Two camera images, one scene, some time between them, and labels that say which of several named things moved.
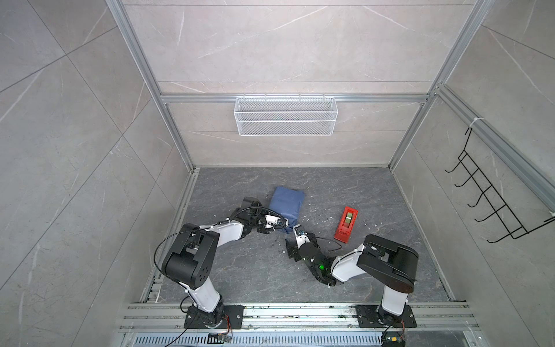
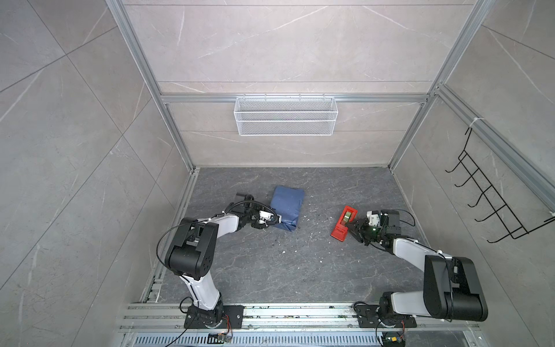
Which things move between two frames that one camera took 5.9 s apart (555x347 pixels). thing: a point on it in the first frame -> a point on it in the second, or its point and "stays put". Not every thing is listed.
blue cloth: (288, 202) stays put
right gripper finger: (293, 251) -> (355, 229)
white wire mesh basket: (285, 116) stays put
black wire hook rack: (490, 197) stays put
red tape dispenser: (343, 231) stays put
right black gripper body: (300, 252) -> (371, 233)
